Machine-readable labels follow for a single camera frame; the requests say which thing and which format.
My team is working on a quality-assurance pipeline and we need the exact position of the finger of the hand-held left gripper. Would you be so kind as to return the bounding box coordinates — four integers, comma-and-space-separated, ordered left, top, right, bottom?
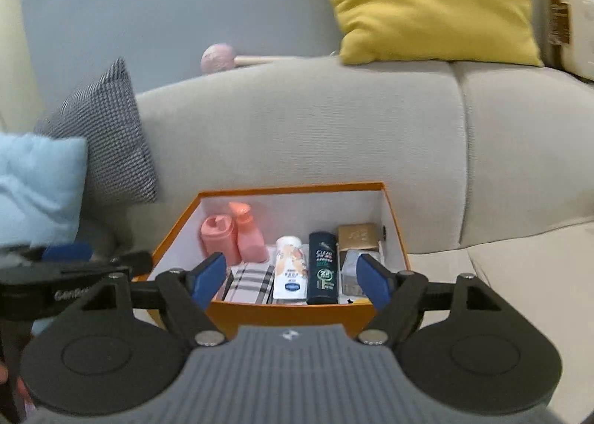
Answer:
0, 251, 154, 288
14, 243, 94, 263

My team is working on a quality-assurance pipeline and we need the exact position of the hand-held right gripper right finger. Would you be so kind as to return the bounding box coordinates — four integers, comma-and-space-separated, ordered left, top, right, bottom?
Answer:
356, 252, 503, 346

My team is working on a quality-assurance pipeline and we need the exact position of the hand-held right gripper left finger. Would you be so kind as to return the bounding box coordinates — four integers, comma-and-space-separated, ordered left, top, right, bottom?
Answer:
81, 252, 228, 347

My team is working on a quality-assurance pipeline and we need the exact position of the silver box with yellow cap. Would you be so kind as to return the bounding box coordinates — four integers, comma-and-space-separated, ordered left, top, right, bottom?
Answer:
340, 249, 386, 304

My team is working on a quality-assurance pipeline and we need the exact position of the pink round bottle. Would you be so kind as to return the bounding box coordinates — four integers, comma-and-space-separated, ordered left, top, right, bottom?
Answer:
200, 215, 241, 267

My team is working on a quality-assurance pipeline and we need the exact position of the gold box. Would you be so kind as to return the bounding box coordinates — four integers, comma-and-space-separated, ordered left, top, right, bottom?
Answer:
337, 223, 382, 254

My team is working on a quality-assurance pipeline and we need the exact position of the plaid case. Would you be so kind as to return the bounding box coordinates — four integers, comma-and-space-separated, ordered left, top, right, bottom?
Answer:
223, 265, 275, 304

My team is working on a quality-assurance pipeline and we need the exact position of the dark shampoo bottle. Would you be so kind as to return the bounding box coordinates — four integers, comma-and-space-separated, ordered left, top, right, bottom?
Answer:
306, 231, 339, 305

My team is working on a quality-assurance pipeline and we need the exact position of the pink bottle with nozzle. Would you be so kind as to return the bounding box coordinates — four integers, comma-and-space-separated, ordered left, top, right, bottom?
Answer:
228, 202, 270, 263

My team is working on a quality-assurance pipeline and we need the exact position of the white floral tube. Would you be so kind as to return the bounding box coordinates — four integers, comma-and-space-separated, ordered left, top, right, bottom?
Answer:
274, 235, 309, 299

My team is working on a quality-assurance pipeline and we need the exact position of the orange cardboard box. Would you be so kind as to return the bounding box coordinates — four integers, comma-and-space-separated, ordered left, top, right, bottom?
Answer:
132, 181, 411, 342

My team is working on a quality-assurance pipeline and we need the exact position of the light blue cushion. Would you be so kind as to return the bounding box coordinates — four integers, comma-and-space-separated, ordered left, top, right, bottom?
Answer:
0, 132, 89, 249

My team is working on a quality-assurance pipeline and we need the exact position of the houndstooth cushion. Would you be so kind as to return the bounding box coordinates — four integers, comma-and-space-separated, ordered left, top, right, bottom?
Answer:
35, 57, 159, 207

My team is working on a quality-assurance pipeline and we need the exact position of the beige sofa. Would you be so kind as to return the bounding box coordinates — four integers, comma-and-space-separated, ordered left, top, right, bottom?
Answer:
79, 55, 594, 424

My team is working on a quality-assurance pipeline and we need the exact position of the pink massage hammer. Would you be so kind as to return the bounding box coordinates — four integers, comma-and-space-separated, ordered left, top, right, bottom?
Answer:
200, 44, 298, 75

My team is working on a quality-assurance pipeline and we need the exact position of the yellow cushion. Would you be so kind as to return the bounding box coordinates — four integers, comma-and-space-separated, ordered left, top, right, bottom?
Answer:
314, 0, 544, 68

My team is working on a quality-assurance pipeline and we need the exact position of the cream mini suitcase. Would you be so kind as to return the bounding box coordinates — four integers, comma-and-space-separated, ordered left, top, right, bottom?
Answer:
543, 0, 594, 82

